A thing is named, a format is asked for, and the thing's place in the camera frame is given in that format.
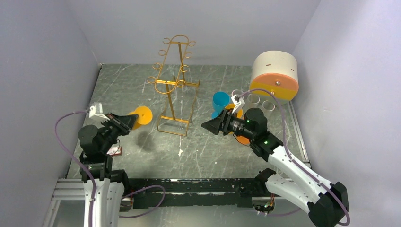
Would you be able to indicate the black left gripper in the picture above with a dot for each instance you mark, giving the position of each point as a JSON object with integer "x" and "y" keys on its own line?
{"x": 124, "y": 123}

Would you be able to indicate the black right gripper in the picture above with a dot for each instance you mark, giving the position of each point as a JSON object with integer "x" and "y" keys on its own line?
{"x": 222, "y": 123}

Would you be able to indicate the yellow wine glass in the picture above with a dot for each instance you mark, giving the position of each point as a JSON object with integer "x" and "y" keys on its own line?
{"x": 145, "y": 116}
{"x": 238, "y": 113}

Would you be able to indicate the blue wine glass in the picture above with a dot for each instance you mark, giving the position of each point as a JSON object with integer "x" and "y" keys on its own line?
{"x": 220, "y": 100}

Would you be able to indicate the orange wine glass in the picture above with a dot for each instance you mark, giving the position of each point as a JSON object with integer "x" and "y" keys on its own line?
{"x": 241, "y": 139}

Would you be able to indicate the clear wine glass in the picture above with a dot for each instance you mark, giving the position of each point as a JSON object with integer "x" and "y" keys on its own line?
{"x": 237, "y": 92}
{"x": 253, "y": 99}
{"x": 267, "y": 107}

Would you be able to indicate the gold wire glass rack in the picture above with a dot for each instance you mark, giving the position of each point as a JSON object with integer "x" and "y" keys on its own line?
{"x": 167, "y": 87}

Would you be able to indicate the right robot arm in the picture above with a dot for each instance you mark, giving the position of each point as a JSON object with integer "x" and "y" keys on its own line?
{"x": 325, "y": 203}

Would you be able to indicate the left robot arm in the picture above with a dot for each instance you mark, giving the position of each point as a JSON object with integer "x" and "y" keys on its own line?
{"x": 103, "y": 186}

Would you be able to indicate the small red white box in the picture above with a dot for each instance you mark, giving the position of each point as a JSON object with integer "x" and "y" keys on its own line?
{"x": 115, "y": 151}

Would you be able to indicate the round beige drawer cabinet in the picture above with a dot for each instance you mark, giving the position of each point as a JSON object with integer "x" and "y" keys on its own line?
{"x": 276, "y": 71}

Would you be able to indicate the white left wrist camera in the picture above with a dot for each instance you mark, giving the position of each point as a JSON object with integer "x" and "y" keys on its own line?
{"x": 96, "y": 112}

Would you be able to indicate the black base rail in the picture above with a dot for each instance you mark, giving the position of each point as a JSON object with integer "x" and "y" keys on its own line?
{"x": 240, "y": 192}

